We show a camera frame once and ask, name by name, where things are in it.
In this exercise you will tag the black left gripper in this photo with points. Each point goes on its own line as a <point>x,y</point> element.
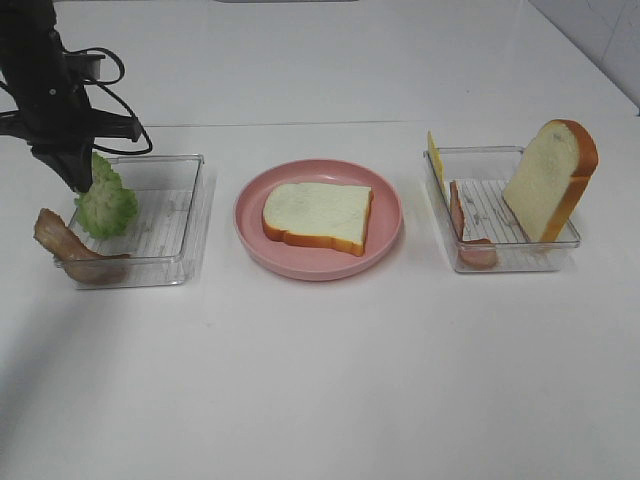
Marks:
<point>63,101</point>

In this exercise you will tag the green lettuce leaf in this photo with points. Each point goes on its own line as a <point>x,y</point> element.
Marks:
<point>107,208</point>

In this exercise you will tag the brown bacon strip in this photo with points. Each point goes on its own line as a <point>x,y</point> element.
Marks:
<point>75,250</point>

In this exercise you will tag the bread slice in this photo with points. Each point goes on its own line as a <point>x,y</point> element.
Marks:
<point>553,173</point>
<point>319,215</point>

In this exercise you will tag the yellow cheese slice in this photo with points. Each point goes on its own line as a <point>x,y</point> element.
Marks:
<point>437,164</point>

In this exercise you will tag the pink ham bacon slice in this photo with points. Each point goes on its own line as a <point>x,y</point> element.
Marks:
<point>480,253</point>

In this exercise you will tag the left clear plastic tray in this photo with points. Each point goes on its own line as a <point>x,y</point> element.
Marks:
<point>163,245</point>

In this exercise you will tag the clear plastic tray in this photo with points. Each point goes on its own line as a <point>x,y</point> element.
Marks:
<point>481,173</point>
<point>163,245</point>

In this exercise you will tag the pink round plate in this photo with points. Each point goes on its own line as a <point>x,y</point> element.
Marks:
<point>317,264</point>

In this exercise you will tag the right clear plastic tray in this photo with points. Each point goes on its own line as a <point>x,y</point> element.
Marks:
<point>481,173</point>

